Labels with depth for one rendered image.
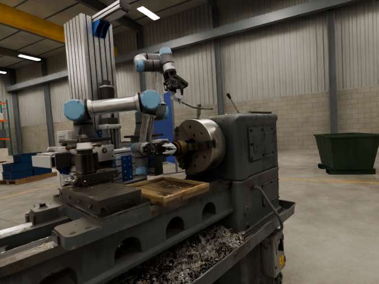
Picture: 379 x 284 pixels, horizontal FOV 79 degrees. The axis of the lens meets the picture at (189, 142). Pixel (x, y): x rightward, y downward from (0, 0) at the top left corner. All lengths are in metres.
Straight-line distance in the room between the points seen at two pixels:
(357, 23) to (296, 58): 2.38
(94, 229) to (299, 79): 11.10
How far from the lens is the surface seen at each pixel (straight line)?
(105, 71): 1.91
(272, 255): 1.74
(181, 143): 1.22
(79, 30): 1.94
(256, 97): 11.58
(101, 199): 0.81
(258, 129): 1.54
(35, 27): 13.00
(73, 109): 1.40
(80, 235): 0.77
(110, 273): 0.95
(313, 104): 11.29
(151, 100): 1.35
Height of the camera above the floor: 1.18
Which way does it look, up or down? 3 degrees down
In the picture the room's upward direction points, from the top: 4 degrees counter-clockwise
